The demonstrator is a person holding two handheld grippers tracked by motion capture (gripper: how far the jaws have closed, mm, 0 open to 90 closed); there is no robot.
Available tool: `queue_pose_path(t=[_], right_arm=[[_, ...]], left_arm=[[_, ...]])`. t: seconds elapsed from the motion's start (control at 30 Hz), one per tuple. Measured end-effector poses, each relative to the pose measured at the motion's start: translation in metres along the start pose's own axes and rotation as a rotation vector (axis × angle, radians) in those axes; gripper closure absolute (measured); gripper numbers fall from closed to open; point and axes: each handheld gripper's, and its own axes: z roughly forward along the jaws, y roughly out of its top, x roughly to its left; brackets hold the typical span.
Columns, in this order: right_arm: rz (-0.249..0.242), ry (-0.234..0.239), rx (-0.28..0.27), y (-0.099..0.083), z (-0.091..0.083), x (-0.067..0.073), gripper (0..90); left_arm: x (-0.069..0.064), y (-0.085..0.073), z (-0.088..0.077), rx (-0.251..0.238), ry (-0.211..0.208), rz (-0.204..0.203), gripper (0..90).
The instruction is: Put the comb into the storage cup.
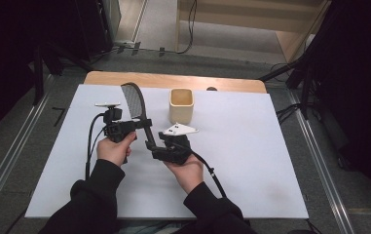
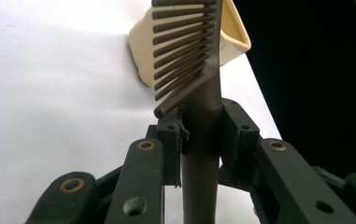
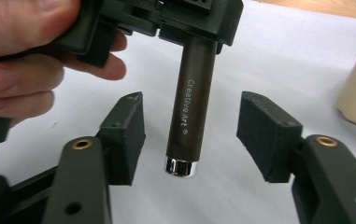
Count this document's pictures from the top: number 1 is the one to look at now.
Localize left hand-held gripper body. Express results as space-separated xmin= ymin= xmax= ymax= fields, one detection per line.
xmin=94 ymin=102 xmax=138 ymax=144

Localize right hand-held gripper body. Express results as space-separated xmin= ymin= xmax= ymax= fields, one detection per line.
xmin=155 ymin=122 xmax=200 ymax=166

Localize grey strainer ladle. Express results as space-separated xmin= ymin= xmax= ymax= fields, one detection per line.
xmin=120 ymin=82 xmax=158 ymax=148

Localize person's left hand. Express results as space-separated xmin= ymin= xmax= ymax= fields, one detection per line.
xmin=96 ymin=131 xmax=138 ymax=168

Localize person's right hand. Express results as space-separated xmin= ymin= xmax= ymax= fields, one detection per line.
xmin=163 ymin=153 xmax=204 ymax=195

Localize beige square cup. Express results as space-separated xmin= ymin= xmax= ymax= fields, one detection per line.
xmin=168 ymin=88 xmax=196 ymax=126

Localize wooden table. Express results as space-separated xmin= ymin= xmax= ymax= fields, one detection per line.
xmin=84 ymin=70 xmax=268 ymax=95

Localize white table mat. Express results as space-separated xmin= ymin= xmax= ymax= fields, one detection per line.
xmin=24 ymin=83 xmax=310 ymax=220

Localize teal cloth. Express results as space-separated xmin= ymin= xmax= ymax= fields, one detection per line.
xmin=118 ymin=221 xmax=191 ymax=234

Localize black tripod stand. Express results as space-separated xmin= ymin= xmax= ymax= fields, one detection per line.
xmin=30 ymin=41 xmax=93 ymax=106

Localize black equipment stand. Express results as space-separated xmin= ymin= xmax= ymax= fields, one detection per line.
xmin=74 ymin=0 xmax=115 ymax=62

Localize light wooden shelf unit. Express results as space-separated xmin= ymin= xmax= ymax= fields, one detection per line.
xmin=175 ymin=0 xmax=332 ymax=63

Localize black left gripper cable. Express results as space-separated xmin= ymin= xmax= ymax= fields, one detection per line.
xmin=85 ymin=112 xmax=107 ymax=181

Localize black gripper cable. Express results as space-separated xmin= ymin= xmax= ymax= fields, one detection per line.
xmin=85 ymin=112 xmax=107 ymax=181
xmin=172 ymin=141 xmax=228 ymax=199

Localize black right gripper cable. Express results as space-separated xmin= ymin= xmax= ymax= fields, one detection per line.
xmin=172 ymin=141 xmax=228 ymax=199

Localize black hanging cable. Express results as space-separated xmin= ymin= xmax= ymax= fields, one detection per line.
xmin=176 ymin=0 xmax=199 ymax=55

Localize metal floor rail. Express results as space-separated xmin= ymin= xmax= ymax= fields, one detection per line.
xmin=286 ymin=89 xmax=356 ymax=234
xmin=0 ymin=73 xmax=56 ymax=222

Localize black floor cables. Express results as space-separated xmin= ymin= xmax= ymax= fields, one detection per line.
xmin=275 ymin=102 xmax=306 ymax=126

